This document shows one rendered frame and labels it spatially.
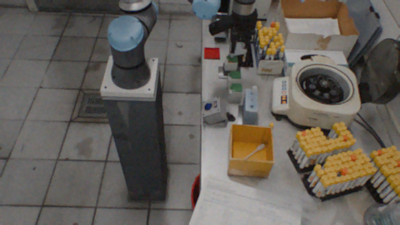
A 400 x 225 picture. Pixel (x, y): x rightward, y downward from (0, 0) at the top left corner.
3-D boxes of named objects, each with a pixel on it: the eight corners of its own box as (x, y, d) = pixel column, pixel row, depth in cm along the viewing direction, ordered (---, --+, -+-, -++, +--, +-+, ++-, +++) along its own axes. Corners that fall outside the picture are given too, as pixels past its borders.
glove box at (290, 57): (280, 62, 141) (285, 44, 134) (336, 64, 142) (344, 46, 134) (284, 82, 133) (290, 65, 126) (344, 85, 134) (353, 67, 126)
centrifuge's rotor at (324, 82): (297, 78, 127) (302, 64, 122) (338, 84, 126) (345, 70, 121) (297, 109, 118) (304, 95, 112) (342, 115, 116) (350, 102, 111)
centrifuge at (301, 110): (271, 77, 135) (278, 54, 125) (346, 88, 133) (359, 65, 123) (269, 124, 120) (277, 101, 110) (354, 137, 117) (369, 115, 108)
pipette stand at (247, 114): (237, 106, 124) (241, 88, 117) (256, 108, 124) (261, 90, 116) (237, 127, 118) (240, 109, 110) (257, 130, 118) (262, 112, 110)
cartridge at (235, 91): (227, 95, 128) (229, 82, 123) (239, 95, 128) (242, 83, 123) (227, 103, 125) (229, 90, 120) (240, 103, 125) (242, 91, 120)
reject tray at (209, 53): (204, 48, 145) (204, 47, 144) (219, 49, 145) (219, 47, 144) (204, 59, 140) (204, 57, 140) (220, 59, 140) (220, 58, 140)
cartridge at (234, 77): (226, 82, 132) (228, 70, 127) (238, 83, 132) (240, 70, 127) (227, 90, 129) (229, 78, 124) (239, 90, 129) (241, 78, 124)
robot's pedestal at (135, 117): (130, 199, 192) (101, 99, 124) (134, 169, 204) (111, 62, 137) (165, 200, 192) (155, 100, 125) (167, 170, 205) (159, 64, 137)
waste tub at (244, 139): (227, 140, 114) (230, 123, 107) (266, 144, 114) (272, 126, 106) (226, 175, 106) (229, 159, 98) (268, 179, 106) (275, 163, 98)
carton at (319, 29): (272, 25, 157) (279, -3, 145) (332, 28, 157) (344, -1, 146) (279, 61, 141) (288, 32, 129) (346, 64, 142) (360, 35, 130)
